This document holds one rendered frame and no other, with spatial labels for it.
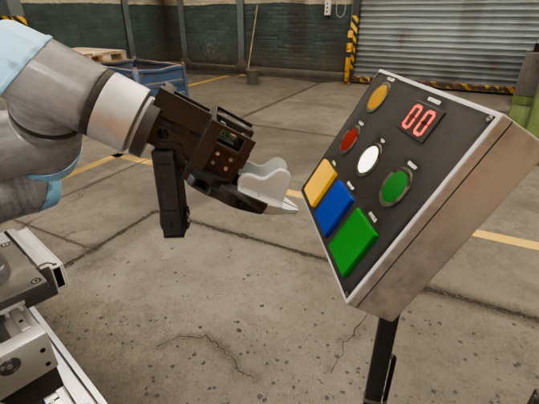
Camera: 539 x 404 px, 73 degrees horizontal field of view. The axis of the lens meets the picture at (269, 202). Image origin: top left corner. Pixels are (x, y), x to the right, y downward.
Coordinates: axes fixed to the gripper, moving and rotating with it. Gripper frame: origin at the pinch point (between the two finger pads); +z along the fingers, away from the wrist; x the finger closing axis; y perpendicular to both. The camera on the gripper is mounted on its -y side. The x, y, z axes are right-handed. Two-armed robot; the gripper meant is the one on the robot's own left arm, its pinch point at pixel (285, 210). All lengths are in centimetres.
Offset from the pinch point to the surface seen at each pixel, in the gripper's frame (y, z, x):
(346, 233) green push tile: 0.1, 10.5, 1.7
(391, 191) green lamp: 8.8, 10.8, -0.2
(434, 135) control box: 17.2, 11.2, 0.6
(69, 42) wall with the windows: -191, -259, 760
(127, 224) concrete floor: -136, -18, 182
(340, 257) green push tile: -2.6, 10.5, -0.7
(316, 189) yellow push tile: -1.3, 10.4, 18.6
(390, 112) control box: 16.7, 11.1, 13.7
